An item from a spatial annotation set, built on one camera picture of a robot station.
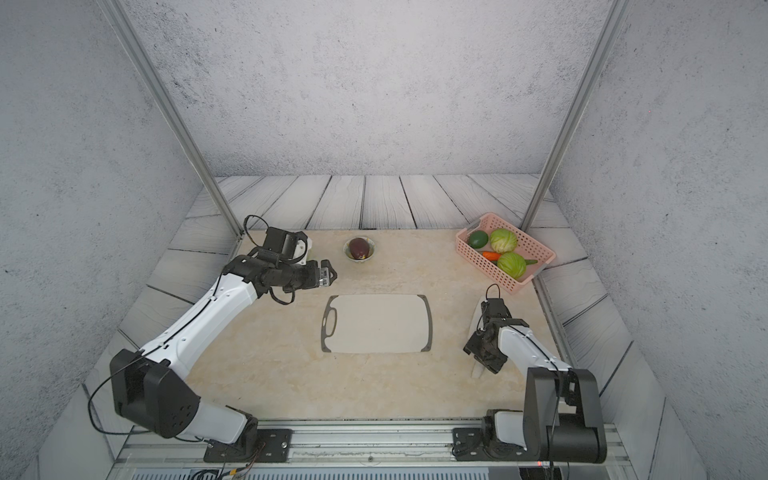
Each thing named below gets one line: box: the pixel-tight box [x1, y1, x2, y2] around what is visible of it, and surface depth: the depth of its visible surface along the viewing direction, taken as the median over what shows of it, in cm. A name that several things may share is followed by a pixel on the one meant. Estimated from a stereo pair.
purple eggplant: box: [349, 238, 370, 260], surface depth 113 cm
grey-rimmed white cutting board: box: [321, 294, 433, 353], surface depth 98 cm
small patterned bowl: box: [343, 236, 376, 263], surface depth 112 cm
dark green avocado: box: [468, 230, 489, 249], surface depth 115 cm
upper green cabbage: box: [490, 228, 517, 254], surface depth 110 cm
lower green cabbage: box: [497, 252, 527, 280], surface depth 101 cm
